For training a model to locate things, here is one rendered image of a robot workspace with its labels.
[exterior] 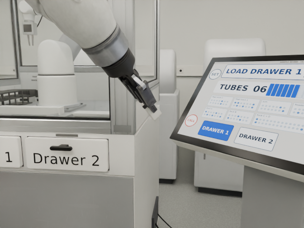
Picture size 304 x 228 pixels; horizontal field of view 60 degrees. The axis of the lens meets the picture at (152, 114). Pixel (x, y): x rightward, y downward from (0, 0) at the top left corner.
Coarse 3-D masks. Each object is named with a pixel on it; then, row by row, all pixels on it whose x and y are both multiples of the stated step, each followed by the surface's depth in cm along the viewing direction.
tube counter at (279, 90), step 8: (256, 88) 69; (264, 88) 67; (272, 88) 66; (280, 88) 65; (288, 88) 63; (296, 88) 62; (272, 96) 65; (280, 96) 63; (288, 96) 62; (296, 96) 61
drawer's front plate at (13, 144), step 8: (0, 136) 92; (8, 136) 92; (16, 136) 92; (0, 144) 92; (8, 144) 92; (16, 144) 91; (0, 152) 92; (16, 152) 92; (0, 160) 93; (8, 160) 93; (16, 160) 92
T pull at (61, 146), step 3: (63, 144) 88; (66, 144) 88; (51, 147) 86; (54, 147) 86; (57, 147) 86; (60, 147) 86; (63, 147) 85; (66, 147) 85; (69, 147) 85; (54, 150) 86; (57, 150) 86; (60, 150) 86; (63, 150) 86; (66, 150) 85; (69, 150) 85
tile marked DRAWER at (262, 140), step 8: (240, 128) 65; (248, 128) 64; (240, 136) 64; (248, 136) 62; (256, 136) 61; (264, 136) 60; (272, 136) 59; (240, 144) 62; (248, 144) 61; (256, 144) 60; (264, 144) 59; (272, 144) 58
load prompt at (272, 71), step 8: (232, 64) 79; (240, 64) 77; (248, 64) 75; (256, 64) 73; (264, 64) 72; (272, 64) 70; (280, 64) 69; (288, 64) 67; (296, 64) 66; (224, 72) 79; (232, 72) 77; (240, 72) 75; (248, 72) 73; (256, 72) 72; (264, 72) 70; (272, 72) 69; (280, 72) 67; (288, 72) 66; (296, 72) 64
